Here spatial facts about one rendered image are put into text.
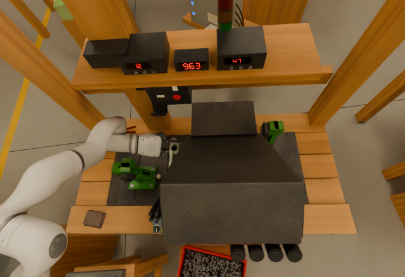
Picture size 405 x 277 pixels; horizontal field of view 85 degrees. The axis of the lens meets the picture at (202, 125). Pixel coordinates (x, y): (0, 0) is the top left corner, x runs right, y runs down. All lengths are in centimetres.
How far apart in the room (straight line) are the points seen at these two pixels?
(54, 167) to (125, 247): 165
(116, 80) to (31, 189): 42
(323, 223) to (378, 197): 129
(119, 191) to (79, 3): 96
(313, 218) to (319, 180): 21
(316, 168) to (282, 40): 79
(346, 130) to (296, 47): 188
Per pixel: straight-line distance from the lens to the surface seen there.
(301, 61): 88
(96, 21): 86
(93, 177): 152
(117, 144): 101
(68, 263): 180
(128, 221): 136
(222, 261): 129
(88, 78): 93
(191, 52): 81
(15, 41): 112
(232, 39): 81
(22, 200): 76
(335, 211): 140
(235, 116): 105
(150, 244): 225
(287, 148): 140
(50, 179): 74
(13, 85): 382
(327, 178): 145
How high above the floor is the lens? 216
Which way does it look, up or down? 63 degrees down
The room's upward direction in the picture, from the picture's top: 9 degrees counter-clockwise
